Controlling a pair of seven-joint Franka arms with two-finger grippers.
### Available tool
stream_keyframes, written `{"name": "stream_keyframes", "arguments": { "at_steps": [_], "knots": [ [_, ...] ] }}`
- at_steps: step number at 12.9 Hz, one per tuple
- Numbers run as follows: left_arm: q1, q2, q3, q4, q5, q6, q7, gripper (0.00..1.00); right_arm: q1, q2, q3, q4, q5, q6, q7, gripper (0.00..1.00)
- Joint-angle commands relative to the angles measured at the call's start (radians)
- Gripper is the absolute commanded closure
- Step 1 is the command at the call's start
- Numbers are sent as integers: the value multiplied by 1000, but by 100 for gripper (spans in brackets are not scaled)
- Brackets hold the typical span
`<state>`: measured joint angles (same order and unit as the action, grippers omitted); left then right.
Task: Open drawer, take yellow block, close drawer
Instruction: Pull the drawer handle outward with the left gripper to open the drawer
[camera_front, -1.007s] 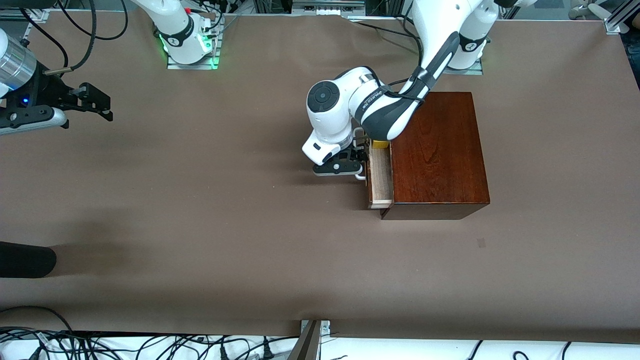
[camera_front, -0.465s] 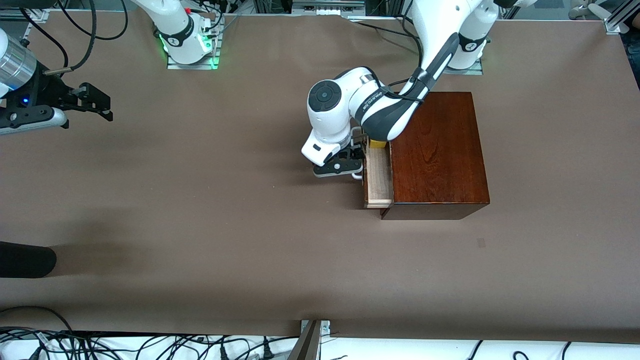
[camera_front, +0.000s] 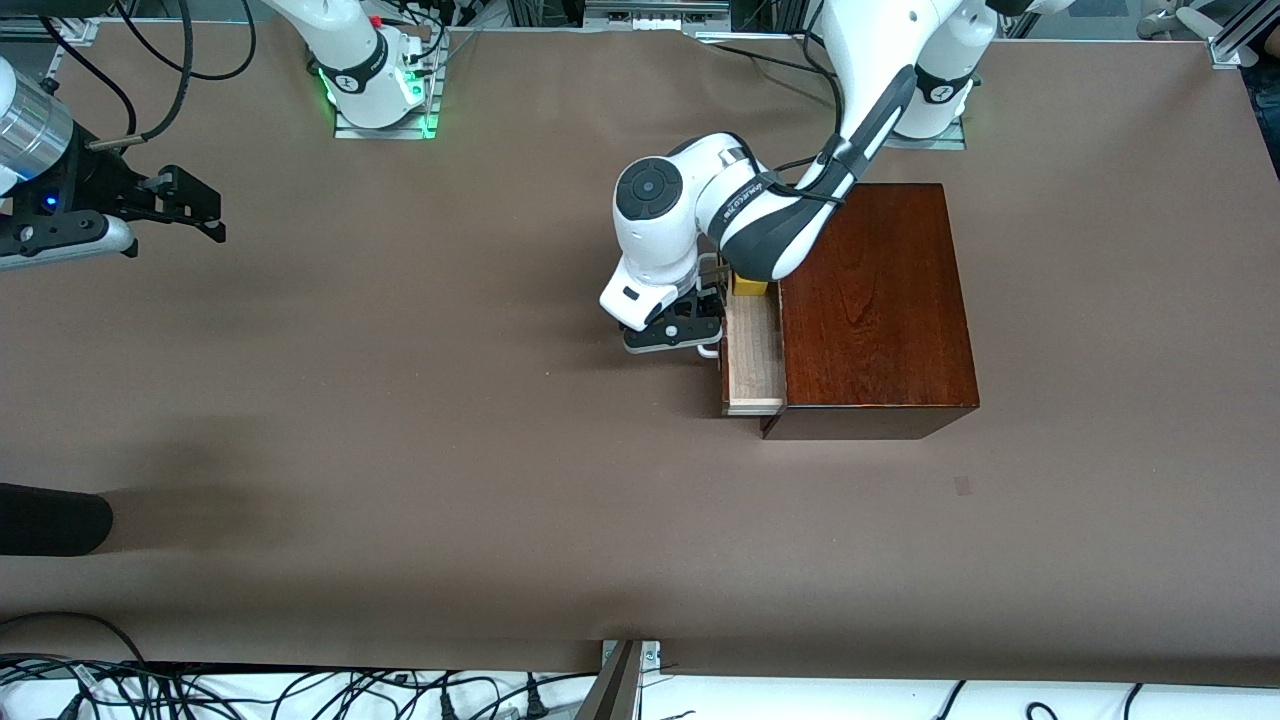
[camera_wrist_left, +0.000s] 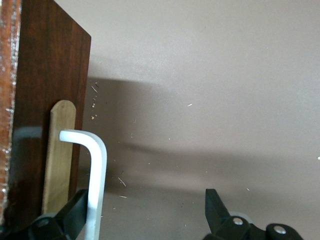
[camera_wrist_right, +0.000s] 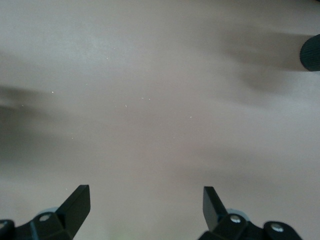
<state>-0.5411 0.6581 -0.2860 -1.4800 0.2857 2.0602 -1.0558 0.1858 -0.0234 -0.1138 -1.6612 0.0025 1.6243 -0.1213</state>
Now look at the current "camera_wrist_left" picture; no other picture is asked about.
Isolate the brown table cover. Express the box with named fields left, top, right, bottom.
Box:
left=56, top=0, right=320, bottom=240

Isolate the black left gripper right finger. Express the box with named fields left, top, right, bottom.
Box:
left=202, top=188, right=303, bottom=240

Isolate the wooden drawer with white handle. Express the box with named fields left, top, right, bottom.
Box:
left=0, top=0, right=108, bottom=240

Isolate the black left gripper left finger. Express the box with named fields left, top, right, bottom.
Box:
left=0, top=189, right=89, bottom=240

